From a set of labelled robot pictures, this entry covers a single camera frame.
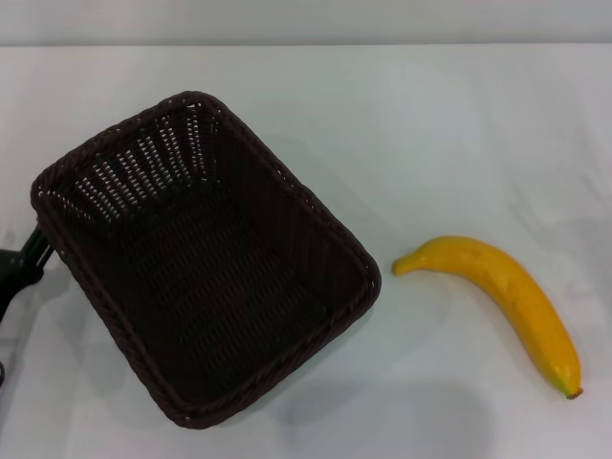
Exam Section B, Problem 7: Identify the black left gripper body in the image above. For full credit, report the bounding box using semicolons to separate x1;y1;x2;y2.
0;246;46;308

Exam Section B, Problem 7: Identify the dark brown woven basket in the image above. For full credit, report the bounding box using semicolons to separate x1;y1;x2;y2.
31;89;383;430

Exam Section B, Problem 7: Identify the yellow banana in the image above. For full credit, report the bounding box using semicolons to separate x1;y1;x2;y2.
391;234;584;401

